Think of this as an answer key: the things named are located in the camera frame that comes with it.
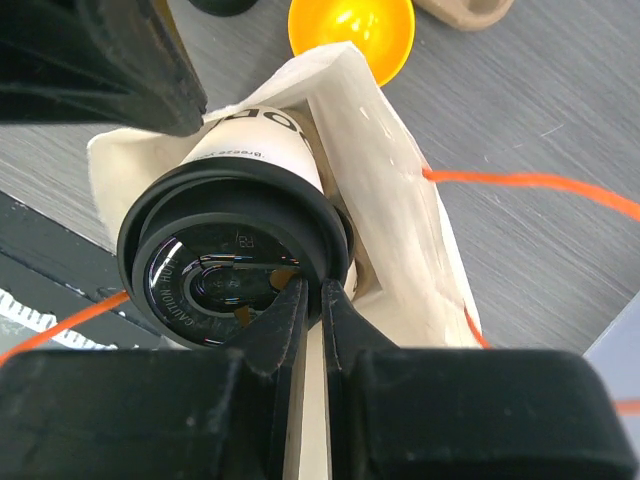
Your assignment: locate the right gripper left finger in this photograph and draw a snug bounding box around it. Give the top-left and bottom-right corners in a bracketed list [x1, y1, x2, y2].
[219, 277, 308, 479]

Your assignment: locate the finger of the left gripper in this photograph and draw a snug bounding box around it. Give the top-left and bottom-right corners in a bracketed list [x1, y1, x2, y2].
[1, 1, 207, 136]

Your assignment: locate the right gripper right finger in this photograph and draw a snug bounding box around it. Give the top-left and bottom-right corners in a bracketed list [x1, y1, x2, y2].
[321, 279, 397, 479]

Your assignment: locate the paper takeout bag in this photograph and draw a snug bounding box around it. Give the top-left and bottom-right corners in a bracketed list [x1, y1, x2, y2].
[0, 42, 640, 416]

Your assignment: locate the cardboard cup carrier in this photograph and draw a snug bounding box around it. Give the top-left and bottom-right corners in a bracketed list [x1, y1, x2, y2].
[413, 0, 514, 32]

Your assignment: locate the stack of black lids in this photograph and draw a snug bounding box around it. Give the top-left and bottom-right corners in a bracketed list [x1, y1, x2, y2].
[189, 0, 257, 17]

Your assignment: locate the orange bowl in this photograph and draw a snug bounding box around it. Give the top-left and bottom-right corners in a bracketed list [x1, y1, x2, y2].
[287, 0, 416, 86]

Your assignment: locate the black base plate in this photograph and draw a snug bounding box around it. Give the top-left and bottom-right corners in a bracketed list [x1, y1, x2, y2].
[1, 193, 160, 349]

